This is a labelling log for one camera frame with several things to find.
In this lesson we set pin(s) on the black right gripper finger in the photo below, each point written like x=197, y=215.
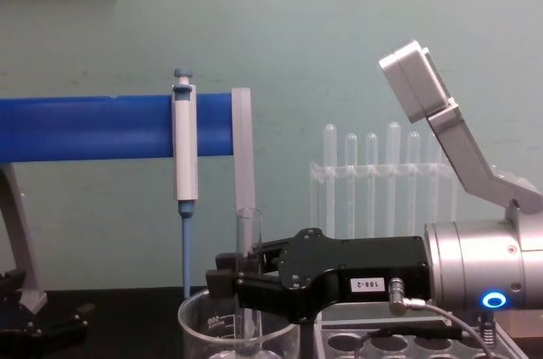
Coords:
x=220, y=283

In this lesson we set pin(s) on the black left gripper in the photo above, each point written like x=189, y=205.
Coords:
x=21, y=346

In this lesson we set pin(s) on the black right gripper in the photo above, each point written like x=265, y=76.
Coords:
x=360, y=257

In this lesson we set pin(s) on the clear glass test tube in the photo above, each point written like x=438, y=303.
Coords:
x=249, y=227

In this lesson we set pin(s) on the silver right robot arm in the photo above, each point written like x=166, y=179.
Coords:
x=466, y=257

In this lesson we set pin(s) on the clear glass beaker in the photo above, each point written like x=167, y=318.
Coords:
x=203, y=329

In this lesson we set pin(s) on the white and blue pipette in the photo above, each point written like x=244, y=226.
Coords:
x=186, y=147

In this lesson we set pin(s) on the clear acrylic pipette rack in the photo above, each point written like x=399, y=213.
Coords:
x=339, y=172

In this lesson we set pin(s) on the clear plastic transfer pipette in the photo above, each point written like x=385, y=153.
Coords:
x=350, y=147
x=371, y=147
x=393, y=138

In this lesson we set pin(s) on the clear test tube rack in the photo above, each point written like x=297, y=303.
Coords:
x=382, y=344

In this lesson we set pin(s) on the blue bar pipette stand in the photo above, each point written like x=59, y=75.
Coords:
x=85, y=127

